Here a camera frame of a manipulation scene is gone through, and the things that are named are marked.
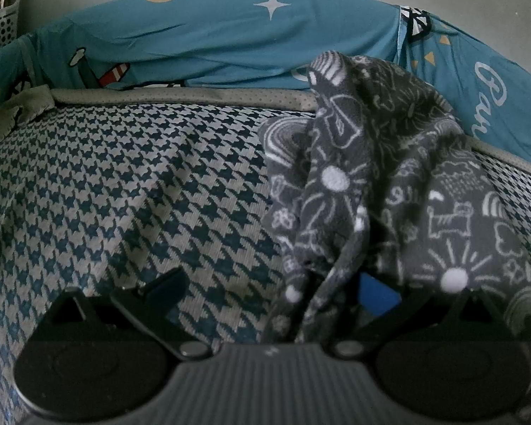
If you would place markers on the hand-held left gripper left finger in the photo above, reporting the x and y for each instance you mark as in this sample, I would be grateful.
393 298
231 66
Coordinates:
168 287

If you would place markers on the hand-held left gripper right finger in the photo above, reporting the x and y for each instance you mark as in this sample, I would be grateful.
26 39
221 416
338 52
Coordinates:
378 296

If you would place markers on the grey patterned fleece garment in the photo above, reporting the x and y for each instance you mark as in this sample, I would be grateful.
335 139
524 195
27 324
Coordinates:
358 164

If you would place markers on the houndstooth bed mat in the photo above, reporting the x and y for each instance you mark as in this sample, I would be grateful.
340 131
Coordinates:
137 186

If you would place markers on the olive green cloth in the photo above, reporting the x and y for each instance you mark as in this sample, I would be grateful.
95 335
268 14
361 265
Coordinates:
17 113

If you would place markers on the blue printed bed sheet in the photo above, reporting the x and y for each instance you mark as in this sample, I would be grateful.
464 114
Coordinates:
225 40

